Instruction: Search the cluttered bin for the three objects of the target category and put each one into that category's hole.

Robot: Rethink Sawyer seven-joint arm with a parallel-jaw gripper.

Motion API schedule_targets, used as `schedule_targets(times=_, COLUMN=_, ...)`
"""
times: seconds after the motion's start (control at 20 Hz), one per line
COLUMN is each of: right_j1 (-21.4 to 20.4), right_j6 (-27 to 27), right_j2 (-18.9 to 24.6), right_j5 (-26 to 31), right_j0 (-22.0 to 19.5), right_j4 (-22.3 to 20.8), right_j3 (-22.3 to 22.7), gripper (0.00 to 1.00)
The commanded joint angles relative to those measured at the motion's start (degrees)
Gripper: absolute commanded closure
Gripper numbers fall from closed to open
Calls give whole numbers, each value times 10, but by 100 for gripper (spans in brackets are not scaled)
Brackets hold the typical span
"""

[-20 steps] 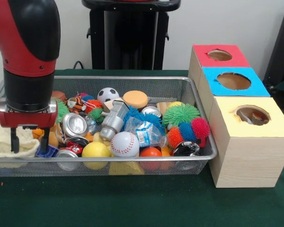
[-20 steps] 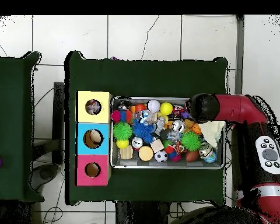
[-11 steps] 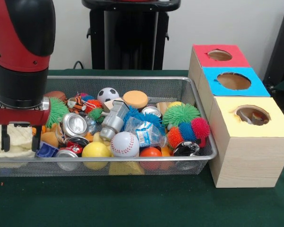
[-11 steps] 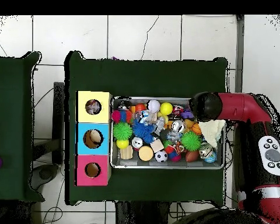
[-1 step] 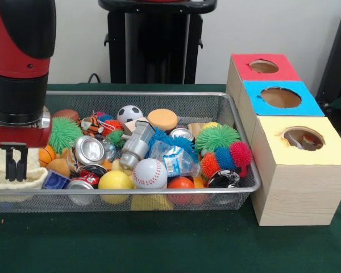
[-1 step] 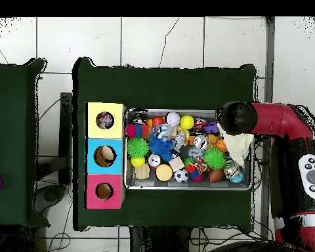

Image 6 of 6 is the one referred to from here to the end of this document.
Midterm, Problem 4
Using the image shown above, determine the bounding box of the small pink spiky ball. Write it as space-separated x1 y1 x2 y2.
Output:
125 123 137 139

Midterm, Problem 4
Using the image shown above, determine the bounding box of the crushed silver can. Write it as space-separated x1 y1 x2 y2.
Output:
193 134 210 150

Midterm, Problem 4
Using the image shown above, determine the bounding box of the colourful patterned cloth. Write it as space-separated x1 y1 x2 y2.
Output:
96 112 115 129

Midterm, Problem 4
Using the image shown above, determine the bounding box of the shallow metal mesh bin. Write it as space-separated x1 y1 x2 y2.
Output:
123 108 255 192

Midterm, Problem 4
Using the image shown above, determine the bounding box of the wooden box with three holes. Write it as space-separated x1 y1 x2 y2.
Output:
84 101 127 210

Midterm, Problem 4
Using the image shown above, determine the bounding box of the blue puffer ball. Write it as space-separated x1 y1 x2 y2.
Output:
148 134 175 162

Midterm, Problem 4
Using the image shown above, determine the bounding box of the green puffer ball with eyes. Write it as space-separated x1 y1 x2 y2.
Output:
126 136 150 159

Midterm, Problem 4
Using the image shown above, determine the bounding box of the white baseball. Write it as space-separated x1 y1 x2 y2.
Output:
165 112 181 128

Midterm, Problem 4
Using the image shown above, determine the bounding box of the orange round sponge disc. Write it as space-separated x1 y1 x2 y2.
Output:
155 163 174 182

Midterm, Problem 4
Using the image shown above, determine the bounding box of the yellow smiley ball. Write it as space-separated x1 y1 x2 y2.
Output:
179 114 196 130

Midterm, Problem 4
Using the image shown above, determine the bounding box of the small soccer ball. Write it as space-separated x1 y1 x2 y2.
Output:
173 168 189 184

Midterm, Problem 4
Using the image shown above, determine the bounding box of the cream knitted cloth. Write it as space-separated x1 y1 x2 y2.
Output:
219 128 255 167

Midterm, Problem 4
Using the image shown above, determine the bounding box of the grey rounded floor object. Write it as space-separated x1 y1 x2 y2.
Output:
32 183 67 215

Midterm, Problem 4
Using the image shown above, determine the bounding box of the grey metal pole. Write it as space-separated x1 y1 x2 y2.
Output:
259 16 276 241

